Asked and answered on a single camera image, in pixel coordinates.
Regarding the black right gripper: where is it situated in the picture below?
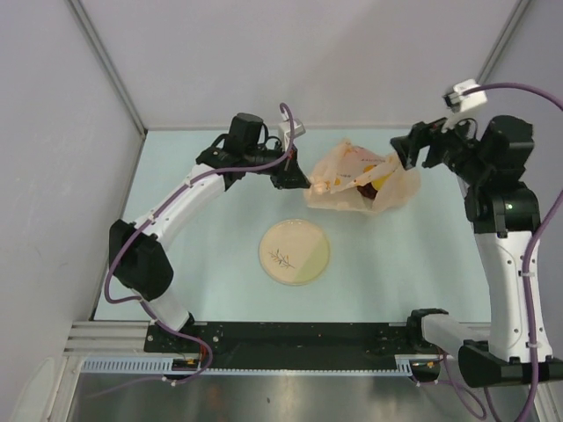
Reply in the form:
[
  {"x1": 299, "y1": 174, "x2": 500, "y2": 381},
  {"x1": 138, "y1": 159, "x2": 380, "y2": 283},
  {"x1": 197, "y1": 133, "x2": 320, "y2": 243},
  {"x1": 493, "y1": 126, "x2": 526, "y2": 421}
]
[{"x1": 389, "y1": 105, "x2": 488, "y2": 184}]

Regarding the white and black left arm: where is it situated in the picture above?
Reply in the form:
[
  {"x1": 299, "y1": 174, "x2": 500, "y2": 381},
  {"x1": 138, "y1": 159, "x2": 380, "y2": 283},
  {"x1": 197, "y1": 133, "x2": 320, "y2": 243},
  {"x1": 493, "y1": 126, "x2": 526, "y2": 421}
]
[{"x1": 106, "y1": 105, "x2": 311, "y2": 352}]

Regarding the cream plate with leaf motif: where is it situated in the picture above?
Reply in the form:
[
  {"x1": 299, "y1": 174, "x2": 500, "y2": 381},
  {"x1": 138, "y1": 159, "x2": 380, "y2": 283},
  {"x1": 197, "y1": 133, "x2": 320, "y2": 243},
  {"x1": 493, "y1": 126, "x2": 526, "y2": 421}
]
[{"x1": 259, "y1": 219, "x2": 331, "y2": 287}]

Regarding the aluminium right corner post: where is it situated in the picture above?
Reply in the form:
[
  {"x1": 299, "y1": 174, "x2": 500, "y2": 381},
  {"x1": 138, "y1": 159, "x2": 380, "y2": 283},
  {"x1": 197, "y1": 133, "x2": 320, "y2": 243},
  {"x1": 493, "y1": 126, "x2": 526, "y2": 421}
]
[{"x1": 476, "y1": 0, "x2": 535, "y2": 84}]

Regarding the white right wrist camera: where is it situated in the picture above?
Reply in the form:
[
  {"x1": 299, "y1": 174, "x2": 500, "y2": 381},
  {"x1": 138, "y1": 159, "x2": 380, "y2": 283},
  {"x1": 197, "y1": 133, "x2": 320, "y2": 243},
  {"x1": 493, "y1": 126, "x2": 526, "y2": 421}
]
[{"x1": 442, "y1": 79, "x2": 487, "y2": 133}]

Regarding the white slotted cable duct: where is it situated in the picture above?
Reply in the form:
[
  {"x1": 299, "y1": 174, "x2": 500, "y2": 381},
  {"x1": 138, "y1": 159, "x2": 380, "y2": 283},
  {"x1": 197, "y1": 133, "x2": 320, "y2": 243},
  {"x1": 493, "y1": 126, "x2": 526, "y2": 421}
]
[{"x1": 81, "y1": 353, "x2": 417, "y2": 375}]

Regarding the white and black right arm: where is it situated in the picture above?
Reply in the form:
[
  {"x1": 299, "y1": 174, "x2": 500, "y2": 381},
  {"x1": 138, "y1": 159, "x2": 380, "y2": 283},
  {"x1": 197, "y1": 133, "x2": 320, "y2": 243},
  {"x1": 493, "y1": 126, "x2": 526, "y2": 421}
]
[{"x1": 391, "y1": 115, "x2": 562, "y2": 388}]

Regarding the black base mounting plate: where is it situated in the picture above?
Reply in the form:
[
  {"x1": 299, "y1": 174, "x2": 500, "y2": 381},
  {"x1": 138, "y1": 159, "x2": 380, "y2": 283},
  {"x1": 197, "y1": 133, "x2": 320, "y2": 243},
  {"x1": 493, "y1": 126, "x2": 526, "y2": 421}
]
[{"x1": 143, "y1": 322, "x2": 441, "y2": 382}]

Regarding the aluminium left corner post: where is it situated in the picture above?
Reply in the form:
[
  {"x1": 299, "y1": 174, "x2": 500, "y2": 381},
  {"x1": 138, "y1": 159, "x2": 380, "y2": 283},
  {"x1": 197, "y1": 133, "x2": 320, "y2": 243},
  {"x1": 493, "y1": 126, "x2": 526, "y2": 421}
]
[{"x1": 64, "y1": 0, "x2": 148, "y2": 141}]

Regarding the aluminium corner post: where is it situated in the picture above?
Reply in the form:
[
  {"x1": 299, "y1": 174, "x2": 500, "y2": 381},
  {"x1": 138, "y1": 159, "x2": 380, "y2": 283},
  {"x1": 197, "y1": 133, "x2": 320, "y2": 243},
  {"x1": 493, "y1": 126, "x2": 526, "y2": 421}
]
[
  {"x1": 476, "y1": 0, "x2": 535, "y2": 84},
  {"x1": 64, "y1": 0, "x2": 148, "y2": 141}
]

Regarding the dark red fake fruit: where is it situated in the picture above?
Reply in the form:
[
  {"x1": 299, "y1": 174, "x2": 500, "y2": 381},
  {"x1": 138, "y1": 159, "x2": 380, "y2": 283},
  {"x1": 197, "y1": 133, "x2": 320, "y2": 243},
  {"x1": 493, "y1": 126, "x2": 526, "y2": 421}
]
[{"x1": 356, "y1": 183, "x2": 378, "y2": 201}]

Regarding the yellow fake banana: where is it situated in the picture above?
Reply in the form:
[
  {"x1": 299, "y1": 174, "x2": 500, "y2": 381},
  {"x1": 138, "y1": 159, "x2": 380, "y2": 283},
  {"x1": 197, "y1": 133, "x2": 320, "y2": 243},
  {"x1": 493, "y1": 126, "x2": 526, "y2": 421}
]
[{"x1": 363, "y1": 165, "x2": 391, "y2": 191}]

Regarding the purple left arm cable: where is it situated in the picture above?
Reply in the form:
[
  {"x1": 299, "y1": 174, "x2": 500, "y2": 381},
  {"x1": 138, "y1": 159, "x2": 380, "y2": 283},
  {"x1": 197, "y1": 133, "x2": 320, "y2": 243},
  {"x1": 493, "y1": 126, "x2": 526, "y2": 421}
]
[{"x1": 83, "y1": 103, "x2": 295, "y2": 399}]

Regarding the translucent banana-print plastic bag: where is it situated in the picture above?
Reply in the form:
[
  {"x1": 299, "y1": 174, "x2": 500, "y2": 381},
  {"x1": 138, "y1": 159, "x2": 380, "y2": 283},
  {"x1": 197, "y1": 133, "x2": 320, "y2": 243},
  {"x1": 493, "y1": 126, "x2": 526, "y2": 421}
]
[{"x1": 304, "y1": 138, "x2": 421, "y2": 215}]

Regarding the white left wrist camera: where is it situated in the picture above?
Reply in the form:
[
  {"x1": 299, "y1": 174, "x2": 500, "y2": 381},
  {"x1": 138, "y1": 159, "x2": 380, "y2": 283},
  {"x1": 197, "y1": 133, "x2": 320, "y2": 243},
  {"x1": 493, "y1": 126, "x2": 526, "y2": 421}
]
[{"x1": 277, "y1": 119, "x2": 306, "y2": 151}]

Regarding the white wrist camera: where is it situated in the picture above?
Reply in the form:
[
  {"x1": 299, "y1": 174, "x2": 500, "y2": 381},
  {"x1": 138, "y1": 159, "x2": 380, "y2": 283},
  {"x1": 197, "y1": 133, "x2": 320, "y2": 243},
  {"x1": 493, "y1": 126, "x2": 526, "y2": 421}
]
[
  {"x1": 277, "y1": 119, "x2": 306, "y2": 151},
  {"x1": 442, "y1": 79, "x2": 487, "y2": 133}
]

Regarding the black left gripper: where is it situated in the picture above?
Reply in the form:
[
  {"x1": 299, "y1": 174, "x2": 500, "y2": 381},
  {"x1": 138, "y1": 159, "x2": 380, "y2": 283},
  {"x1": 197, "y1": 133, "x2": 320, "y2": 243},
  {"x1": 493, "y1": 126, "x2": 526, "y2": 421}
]
[{"x1": 243, "y1": 140, "x2": 310, "y2": 190}]

